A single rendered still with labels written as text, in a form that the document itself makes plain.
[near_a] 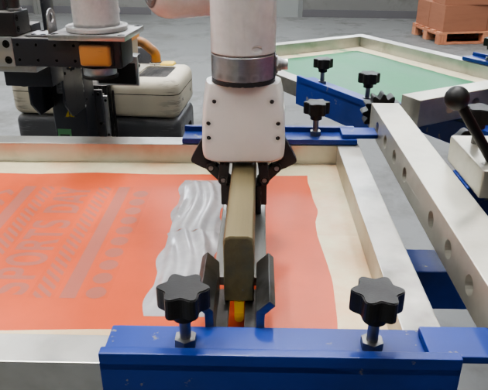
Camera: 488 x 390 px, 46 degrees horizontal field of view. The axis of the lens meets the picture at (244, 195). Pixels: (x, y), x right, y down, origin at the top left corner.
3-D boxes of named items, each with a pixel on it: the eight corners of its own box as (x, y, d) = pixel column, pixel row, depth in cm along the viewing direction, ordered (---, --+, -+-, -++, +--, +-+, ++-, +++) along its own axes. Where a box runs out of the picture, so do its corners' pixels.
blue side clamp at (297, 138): (183, 171, 100) (181, 133, 97) (187, 160, 105) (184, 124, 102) (354, 172, 100) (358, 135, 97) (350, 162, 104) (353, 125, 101)
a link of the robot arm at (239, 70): (286, 46, 69) (286, 69, 70) (213, 46, 69) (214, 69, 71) (289, 58, 62) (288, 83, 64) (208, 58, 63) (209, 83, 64)
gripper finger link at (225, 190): (232, 156, 73) (232, 203, 76) (207, 156, 73) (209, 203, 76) (231, 165, 70) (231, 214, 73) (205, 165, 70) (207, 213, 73)
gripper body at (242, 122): (286, 61, 70) (283, 147, 75) (203, 61, 70) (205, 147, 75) (288, 75, 63) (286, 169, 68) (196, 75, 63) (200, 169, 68)
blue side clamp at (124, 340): (105, 416, 50) (97, 354, 47) (118, 375, 54) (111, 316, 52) (451, 423, 49) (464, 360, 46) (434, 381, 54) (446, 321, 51)
